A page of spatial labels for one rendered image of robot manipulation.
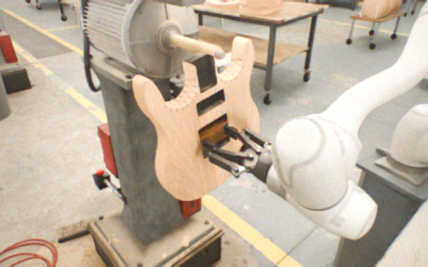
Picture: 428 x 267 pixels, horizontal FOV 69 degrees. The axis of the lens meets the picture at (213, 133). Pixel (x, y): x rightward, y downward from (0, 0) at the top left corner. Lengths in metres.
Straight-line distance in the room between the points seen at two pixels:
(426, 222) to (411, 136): 0.52
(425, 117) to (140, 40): 1.01
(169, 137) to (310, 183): 0.37
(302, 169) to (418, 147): 0.95
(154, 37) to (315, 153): 0.63
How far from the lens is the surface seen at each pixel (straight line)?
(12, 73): 4.29
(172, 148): 0.75
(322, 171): 0.47
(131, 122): 1.18
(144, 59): 0.95
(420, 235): 0.87
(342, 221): 0.61
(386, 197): 1.47
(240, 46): 0.82
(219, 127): 0.83
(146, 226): 1.51
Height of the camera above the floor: 1.49
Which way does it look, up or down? 31 degrees down
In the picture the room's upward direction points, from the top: straight up
